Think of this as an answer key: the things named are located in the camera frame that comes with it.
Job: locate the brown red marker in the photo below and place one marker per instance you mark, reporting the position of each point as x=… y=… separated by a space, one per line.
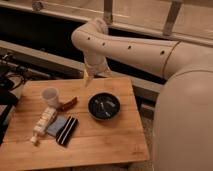
x=67 y=106

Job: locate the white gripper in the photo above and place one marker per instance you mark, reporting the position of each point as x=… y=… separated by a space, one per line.
x=94 y=65

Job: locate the dark ceramic bowl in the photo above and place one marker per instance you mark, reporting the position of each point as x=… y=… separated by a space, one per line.
x=103 y=106

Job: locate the translucent plastic cup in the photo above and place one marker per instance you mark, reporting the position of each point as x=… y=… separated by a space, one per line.
x=51 y=96

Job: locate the metal rail frame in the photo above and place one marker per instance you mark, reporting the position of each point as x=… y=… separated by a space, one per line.
x=187 y=20

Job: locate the black white striped block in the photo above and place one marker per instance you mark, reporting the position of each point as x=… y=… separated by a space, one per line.
x=65 y=133

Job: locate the white plastic bottle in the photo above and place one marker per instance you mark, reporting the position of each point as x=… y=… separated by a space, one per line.
x=44 y=121

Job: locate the wooden cutting board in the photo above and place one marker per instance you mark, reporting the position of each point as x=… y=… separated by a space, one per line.
x=118 y=140

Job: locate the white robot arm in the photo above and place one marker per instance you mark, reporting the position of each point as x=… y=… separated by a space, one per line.
x=183 y=116

